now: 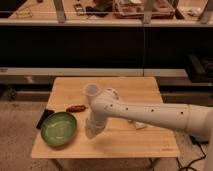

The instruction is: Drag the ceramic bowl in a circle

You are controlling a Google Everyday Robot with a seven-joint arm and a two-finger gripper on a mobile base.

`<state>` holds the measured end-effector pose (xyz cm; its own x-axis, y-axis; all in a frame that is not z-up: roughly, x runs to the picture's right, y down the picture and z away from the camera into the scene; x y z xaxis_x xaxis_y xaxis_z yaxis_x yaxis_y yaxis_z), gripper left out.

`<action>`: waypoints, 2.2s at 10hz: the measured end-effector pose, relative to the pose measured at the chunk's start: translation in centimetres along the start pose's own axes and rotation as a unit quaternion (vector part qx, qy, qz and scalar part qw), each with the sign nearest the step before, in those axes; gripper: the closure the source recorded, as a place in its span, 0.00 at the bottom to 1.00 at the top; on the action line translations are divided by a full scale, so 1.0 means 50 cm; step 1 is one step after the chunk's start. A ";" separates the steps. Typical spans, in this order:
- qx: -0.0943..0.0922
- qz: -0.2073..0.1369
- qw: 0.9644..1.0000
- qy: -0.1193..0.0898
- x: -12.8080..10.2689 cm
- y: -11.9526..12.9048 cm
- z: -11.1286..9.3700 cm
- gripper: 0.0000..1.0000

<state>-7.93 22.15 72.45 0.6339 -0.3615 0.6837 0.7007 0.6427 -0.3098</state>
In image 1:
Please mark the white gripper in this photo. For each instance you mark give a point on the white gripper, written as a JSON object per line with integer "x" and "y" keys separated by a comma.
{"x": 94, "y": 127}

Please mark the brown red oblong object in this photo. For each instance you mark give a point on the brown red oblong object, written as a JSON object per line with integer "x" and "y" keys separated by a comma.
{"x": 76, "y": 108}

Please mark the green ceramic bowl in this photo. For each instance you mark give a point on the green ceramic bowl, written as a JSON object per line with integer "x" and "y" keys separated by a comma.
{"x": 58, "y": 129}

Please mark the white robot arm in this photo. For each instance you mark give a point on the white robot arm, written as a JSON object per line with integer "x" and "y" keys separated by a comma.
{"x": 192, "y": 119}

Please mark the wooden table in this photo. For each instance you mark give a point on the wooden table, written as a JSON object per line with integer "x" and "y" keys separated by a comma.
{"x": 120, "y": 141}

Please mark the translucent plastic cup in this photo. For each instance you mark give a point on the translucent plastic cup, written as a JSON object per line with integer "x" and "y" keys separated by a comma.
{"x": 91, "y": 91}

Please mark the crumpled white cloth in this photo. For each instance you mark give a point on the crumpled white cloth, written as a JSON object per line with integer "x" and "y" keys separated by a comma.
{"x": 137, "y": 125}

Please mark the black smartphone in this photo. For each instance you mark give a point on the black smartphone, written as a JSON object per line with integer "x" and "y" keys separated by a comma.
{"x": 45, "y": 114}

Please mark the small dark device on shelf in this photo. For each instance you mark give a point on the small dark device on shelf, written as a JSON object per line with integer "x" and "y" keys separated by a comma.
{"x": 79, "y": 9}

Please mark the black box at right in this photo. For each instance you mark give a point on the black box at right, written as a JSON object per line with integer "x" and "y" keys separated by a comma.
{"x": 199, "y": 70}

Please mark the wicker tray on shelf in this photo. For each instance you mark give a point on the wicker tray on shelf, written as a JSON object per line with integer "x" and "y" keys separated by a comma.
{"x": 135, "y": 9}

